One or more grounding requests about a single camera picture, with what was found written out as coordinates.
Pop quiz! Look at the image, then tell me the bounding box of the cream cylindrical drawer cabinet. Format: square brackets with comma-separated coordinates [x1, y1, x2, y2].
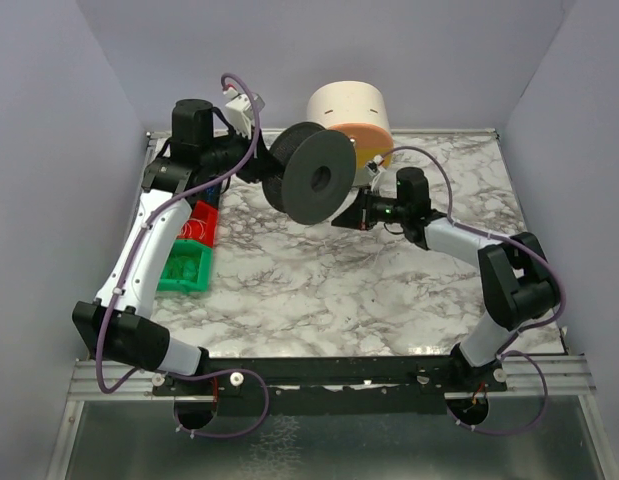
[306, 81, 394, 187]

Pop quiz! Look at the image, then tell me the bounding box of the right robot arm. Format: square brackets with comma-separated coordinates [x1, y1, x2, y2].
[331, 167, 560, 369]

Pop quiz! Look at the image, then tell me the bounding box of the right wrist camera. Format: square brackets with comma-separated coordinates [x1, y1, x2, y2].
[365, 155, 386, 193]

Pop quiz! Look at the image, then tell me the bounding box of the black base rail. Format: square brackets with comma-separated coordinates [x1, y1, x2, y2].
[153, 355, 507, 417]

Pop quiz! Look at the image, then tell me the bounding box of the white cable coil in bin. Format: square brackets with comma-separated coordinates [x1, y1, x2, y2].
[181, 217, 210, 240]

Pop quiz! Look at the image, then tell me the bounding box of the black cable spool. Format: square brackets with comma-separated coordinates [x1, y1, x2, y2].
[262, 122, 356, 225]

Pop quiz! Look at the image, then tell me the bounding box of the red storage bin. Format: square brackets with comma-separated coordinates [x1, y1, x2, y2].
[177, 201, 219, 248]

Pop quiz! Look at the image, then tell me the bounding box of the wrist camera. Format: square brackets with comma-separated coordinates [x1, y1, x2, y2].
[223, 85, 255, 140]
[365, 155, 386, 193]

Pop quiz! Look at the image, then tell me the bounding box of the green storage bin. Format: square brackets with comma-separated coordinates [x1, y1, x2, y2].
[157, 239, 213, 293]

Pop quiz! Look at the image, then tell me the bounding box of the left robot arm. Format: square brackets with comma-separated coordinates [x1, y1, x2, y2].
[72, 89, 274, 376]

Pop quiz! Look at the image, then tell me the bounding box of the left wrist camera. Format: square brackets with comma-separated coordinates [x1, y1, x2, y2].
[223, 85, 255, 140]

